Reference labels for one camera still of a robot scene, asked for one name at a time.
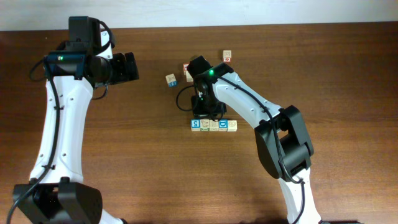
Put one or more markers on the block 5 with green side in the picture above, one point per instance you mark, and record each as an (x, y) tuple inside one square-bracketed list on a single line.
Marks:
[(213, 125)]

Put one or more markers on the block with red bottom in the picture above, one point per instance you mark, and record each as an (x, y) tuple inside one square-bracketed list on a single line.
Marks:
[(227, 54)]

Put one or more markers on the block Y with blue side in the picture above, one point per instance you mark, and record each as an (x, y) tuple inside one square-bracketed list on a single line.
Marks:
[(171, 80)]

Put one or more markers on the block Z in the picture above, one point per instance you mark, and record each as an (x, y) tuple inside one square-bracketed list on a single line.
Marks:
[(188, 77)]

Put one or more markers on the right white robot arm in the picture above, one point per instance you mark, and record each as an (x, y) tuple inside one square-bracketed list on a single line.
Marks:
[(283, 143)]

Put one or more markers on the red A block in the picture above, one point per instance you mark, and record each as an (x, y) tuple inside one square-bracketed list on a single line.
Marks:
[(185, 65)]

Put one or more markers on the blue 5 block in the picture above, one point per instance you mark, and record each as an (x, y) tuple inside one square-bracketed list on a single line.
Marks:
[(195, 125)]

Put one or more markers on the block with animal drawing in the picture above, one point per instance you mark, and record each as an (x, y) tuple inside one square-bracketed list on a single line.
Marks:
[(205, 124)]

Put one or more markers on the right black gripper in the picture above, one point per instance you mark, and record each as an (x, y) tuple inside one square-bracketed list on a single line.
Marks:
[(198, 112)]

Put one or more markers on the block with blue T side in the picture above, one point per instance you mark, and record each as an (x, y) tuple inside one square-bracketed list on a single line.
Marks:
[(232, 126)]

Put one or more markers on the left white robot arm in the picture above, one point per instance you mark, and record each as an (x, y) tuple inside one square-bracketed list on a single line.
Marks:
[(56, 192)]

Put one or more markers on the blue D block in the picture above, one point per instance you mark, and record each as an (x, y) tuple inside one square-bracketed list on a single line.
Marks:
[(223, 125)]

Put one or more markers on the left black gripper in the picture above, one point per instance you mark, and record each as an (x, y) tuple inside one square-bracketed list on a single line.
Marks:
[(126, 73)]

